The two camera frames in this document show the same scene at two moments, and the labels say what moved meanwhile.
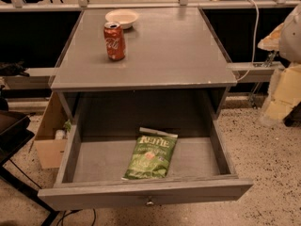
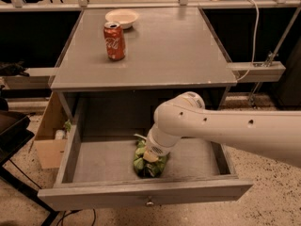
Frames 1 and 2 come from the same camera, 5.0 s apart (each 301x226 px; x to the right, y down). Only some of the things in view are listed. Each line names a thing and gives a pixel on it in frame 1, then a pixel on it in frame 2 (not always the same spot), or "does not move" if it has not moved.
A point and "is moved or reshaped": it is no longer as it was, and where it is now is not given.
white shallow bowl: (126, 18) does not move
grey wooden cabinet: (173, 77) does not move
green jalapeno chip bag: (151, 155) is moved or reshaped
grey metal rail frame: (259, 72) does not move
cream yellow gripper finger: (284, 93) → (150, 156)
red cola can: (114, 39) does not move
